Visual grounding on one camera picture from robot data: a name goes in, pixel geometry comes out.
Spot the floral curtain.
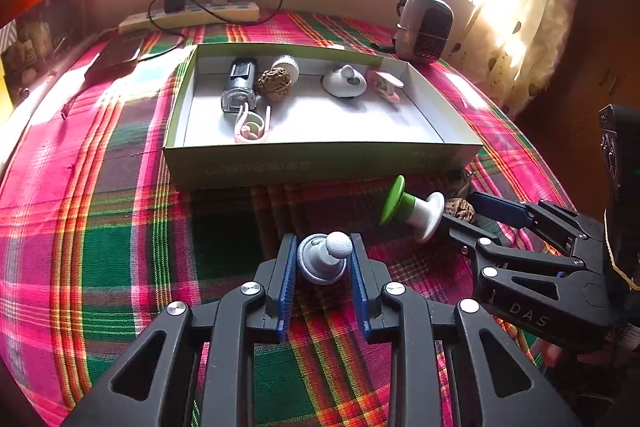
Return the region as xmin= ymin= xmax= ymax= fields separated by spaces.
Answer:
xmin=444 ymin=0 xmax=601 ymax=118

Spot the brown walnut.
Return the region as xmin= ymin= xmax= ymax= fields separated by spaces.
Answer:
xmin=445 ymin=197 xmax=475 ymax=223
xmin=257 ymin=66 xmax=292 ymax=102

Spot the white round face toy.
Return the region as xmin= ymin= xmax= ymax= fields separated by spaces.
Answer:
xmin=321 ymin=64 xmax=367 ymax=98

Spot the small white ribbed jar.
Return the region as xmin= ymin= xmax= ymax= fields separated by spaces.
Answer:
xmin=272 ymin=55 xmax=300 ymax=84

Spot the green white cardboard box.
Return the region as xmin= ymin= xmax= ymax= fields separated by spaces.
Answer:
xmin=163 ymin=43 xmax=482 ymax=191

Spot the white power strip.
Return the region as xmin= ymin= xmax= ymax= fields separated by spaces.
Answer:
xmin=118 ymin=2 xmax=259 ymax=35

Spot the yellow box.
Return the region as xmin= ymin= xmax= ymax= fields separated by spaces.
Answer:
xmin=0 ymin=61 xmax=14 ymax=126

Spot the black smartphone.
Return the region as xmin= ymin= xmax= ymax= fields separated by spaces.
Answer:
xmin=85 ymin=31 xmax=148 ymax=83

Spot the pink clip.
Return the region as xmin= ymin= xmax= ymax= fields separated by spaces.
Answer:
xmin=366 ymin=69 xmax=404 ymax=104
xmin=233 ymin=103 xmax=271 ymax=143

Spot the grey white knob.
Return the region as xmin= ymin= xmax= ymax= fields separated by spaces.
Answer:
xmin=297 ymin=231 xmax=354 ymax=285

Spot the green white suction holder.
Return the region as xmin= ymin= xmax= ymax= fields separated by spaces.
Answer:
xmin=380 ymin=176 xmax=446 ymax=244

